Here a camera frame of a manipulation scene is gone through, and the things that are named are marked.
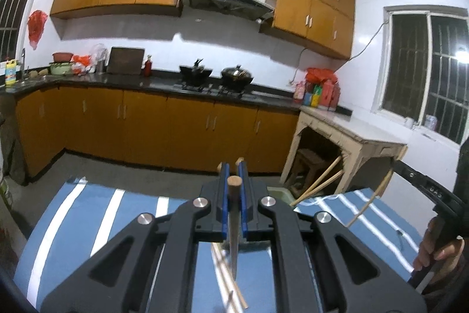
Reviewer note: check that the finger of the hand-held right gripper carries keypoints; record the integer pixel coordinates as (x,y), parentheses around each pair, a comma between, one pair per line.
(412,175)

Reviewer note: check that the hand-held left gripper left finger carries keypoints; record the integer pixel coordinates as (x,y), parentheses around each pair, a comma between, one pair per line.
(224,210)

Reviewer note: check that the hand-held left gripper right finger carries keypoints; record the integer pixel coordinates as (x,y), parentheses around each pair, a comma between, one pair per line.
(244,214)

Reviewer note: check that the wooden chopstick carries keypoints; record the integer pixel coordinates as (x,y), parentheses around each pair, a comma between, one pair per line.
(225,283)
(238,293)
(326,183)
(366,205)
(233,225)

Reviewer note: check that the green perforated utensil holder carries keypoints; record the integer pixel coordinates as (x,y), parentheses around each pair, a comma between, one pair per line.
(282,195)

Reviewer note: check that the group of wooden chopsticks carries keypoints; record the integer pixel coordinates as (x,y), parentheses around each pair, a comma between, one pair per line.
(322,176)

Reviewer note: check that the person's right hand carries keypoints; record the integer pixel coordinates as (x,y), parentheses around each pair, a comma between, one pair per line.
(439,252)

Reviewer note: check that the white cup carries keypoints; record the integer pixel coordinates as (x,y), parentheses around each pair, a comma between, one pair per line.
(409,122)

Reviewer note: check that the wooden stool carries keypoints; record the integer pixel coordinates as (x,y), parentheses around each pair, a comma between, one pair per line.
(307,166)

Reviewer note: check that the cream wooden side table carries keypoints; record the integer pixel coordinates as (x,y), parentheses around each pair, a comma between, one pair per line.
(348,126)

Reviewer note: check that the wooden base cabinets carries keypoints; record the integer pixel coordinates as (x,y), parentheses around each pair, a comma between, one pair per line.
(165,129)

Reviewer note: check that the black gas stove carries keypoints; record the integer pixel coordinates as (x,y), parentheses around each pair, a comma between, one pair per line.
(212,89)

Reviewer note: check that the yellow box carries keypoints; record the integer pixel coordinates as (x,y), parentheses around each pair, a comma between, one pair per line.
(315,101)

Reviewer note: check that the green bottle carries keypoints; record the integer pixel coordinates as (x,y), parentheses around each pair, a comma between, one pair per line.
(317,90)

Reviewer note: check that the blue white striped tablecloth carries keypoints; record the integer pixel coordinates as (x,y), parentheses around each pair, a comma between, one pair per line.
(91,225)

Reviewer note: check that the pink bottle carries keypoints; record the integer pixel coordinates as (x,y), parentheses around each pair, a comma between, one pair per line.
(299,92)

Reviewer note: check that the black wok with lid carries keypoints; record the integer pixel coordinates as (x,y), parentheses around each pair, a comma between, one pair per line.
(237,76)

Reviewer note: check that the black kitchen countertop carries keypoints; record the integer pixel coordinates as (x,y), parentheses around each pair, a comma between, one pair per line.
(146,80)

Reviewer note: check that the red bottle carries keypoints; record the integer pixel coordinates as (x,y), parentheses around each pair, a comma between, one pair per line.
(148,67)

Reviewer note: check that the dark wooden cutting board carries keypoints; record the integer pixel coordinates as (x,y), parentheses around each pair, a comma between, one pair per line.
(124,60)

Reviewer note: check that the metal cup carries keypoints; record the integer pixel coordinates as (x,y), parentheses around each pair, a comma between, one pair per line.
(100,67)

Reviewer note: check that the clear plastic bag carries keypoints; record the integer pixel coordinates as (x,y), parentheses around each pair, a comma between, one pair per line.
(98,52)

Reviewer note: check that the red basin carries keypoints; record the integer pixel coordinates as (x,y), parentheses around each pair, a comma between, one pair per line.
(62,57)

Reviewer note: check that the brown potato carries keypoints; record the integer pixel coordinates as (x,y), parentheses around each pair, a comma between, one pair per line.
(34,74)
(44,71)

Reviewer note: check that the metal faucet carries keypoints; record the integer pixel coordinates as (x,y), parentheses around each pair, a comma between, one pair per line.
(23,63)

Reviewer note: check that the yellow detergent bottle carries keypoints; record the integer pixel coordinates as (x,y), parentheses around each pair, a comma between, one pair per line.
(11,73)

